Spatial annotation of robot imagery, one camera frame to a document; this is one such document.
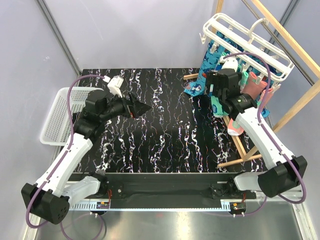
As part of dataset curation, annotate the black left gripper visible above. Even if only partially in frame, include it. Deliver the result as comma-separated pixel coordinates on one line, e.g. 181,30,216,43
100,90,152,123

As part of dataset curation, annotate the mint green sock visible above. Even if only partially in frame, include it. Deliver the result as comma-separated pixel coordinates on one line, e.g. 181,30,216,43
210,96,226,118
239,71,249,91

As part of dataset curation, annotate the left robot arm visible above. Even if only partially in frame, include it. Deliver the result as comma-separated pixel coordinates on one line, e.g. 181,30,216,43
21,89,151,229

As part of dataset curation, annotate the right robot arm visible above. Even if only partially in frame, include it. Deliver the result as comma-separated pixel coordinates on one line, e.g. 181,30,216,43
205,68,308,199

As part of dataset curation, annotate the white clip sock hanger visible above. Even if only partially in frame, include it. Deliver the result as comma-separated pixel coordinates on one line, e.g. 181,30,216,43
201,12,295,83

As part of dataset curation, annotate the pink sock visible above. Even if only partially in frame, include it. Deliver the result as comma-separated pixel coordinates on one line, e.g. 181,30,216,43
257,87,275,108
227,71,267,136

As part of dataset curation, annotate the blue shark sock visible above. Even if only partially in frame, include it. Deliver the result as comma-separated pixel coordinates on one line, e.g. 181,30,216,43
216,29,281,118
184,40,224,97

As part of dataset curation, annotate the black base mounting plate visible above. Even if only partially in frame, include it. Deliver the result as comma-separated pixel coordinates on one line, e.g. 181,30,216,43
62,173,267,212

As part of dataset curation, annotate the white plastic basket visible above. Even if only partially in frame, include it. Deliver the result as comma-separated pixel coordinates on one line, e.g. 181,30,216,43
39,86,96,146

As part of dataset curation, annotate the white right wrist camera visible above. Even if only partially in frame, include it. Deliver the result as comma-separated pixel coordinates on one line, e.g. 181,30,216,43
220,56,239,72

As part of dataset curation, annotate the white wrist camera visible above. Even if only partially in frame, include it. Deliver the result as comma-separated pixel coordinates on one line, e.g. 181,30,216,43
103,75,124,98
220,56,239,72

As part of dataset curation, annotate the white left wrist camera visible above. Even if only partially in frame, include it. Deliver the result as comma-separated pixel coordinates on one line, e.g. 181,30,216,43
103,75,124,98

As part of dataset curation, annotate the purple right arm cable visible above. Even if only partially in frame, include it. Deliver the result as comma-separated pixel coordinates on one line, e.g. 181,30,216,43
222,51,307,217

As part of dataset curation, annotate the wooden drying rack frame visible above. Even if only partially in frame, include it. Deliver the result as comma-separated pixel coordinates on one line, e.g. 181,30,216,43
183,0,320,169

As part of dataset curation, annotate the aluminium rail with cable duct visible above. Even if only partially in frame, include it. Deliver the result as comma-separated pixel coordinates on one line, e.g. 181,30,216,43
49,181,306,213

